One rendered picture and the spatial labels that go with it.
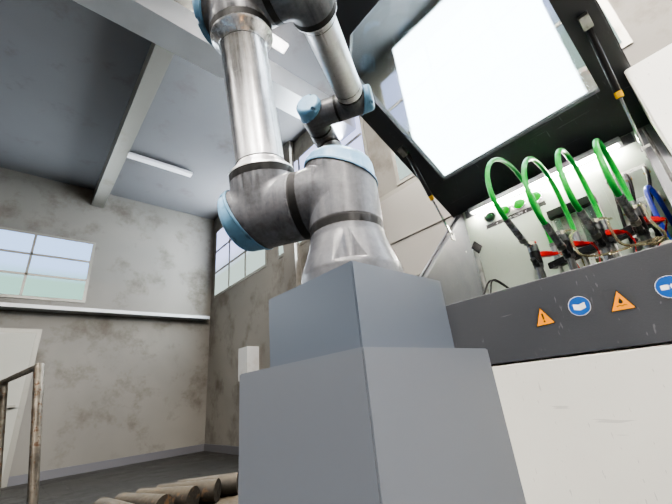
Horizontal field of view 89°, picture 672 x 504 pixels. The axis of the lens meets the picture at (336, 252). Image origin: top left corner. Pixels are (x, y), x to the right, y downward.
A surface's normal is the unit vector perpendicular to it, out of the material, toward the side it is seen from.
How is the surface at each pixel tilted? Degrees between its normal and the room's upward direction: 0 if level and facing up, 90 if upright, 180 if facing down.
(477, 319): 90
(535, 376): 90
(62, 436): 90
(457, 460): 90
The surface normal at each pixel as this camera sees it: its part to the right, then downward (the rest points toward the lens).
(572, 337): -0.77, -0.18
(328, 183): -0.33, -0.33
